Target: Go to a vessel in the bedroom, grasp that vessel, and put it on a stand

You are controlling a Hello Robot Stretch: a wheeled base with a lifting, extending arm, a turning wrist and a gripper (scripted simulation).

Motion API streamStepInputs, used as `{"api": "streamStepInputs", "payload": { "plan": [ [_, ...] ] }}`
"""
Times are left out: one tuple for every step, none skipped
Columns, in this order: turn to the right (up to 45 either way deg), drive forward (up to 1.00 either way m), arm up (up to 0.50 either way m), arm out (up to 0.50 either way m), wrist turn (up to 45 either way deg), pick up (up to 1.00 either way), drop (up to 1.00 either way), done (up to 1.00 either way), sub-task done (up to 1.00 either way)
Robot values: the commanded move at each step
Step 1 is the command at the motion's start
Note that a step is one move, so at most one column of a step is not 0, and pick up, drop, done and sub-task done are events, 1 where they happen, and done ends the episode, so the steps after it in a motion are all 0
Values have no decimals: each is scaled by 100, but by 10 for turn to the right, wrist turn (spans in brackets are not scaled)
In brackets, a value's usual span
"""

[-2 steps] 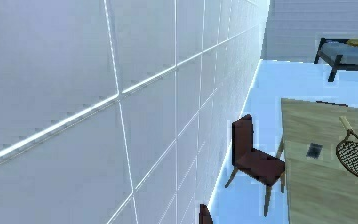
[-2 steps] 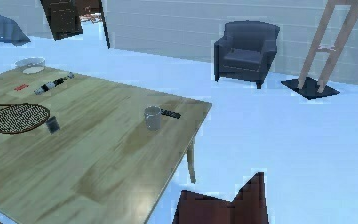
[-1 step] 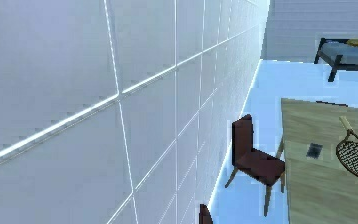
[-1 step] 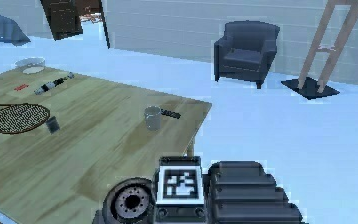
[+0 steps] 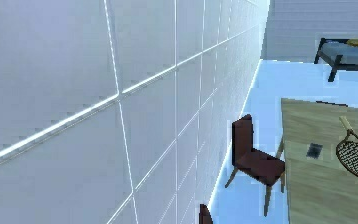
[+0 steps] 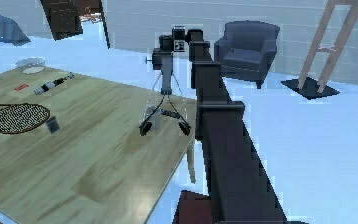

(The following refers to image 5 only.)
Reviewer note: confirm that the dark red chair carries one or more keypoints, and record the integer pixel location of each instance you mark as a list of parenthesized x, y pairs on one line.
[(253, 160), (205, 215)]

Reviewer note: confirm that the small dark grey phone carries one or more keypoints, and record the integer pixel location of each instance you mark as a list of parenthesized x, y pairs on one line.
[(314, 150)]

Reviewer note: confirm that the light wooden table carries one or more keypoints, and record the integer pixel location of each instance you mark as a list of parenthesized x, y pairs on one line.
[(320, 186)]

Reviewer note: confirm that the black framed bed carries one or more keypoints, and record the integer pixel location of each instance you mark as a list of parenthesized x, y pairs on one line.
[(347, 55)]

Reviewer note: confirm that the tennis racket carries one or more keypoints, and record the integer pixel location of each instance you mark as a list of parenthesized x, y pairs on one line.
[(355, 155)]

